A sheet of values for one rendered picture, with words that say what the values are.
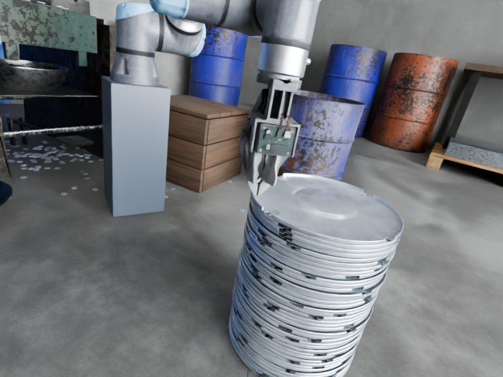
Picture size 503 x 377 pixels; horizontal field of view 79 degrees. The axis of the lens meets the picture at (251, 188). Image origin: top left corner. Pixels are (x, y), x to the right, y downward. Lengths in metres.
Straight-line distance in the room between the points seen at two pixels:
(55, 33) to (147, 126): 0.62
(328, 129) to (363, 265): 0.86
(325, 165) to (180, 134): 0.64
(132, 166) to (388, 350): 0.91
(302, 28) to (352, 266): 0.36
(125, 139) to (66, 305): 0.51
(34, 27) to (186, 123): 0.64
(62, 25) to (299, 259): 1.33
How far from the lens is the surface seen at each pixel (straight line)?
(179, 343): 0.74
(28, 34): 1.51
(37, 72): 1.61
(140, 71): 1.07
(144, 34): 1.08
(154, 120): 1.08
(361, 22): 4.20
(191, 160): 1.36
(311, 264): 0.51
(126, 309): 0.82
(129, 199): 1.16
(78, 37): 1.59
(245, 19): 0.56
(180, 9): 0.54
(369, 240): 0.53
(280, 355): 0.65
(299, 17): 0.49
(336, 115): 1.32
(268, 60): 0.49
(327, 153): 1.35
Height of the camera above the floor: 0.57
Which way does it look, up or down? 22 degrees down
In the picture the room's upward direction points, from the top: 10 degrees clockwise
